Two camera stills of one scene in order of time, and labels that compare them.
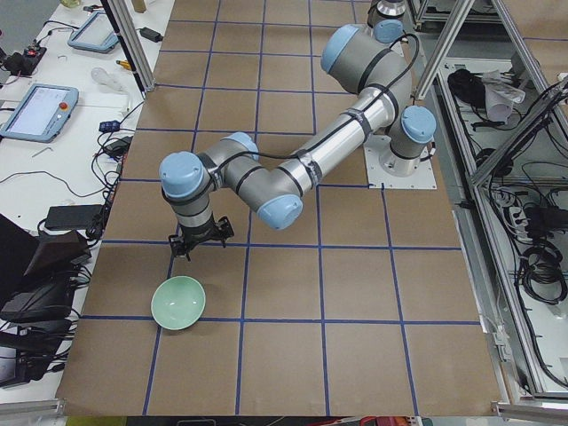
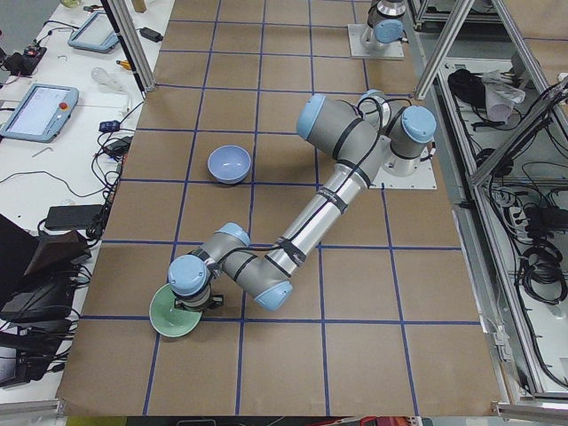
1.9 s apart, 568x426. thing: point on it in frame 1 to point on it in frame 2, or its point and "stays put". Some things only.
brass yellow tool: (124, 63) stays put
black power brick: (74, 216) stays put
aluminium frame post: (125, 27) stays put
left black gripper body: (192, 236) to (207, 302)
